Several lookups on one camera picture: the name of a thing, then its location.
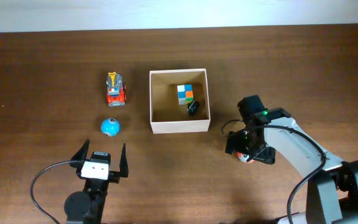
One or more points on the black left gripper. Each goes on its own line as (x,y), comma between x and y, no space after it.
(114,176)

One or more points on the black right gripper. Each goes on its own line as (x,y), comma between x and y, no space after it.
(266,154)

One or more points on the orange toy ball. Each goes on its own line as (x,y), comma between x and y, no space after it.
(244,158)

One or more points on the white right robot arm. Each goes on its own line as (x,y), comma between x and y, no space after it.
(328,190)

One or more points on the red toy fire truck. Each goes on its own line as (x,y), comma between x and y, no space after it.
(116,90)

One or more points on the pink cardboard box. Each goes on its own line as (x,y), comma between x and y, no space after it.
(166,115)

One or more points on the blue toy ball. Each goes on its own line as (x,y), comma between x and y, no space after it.
(110,127)

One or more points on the multicoloured puzzle cube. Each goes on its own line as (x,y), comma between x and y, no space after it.
(185,94)

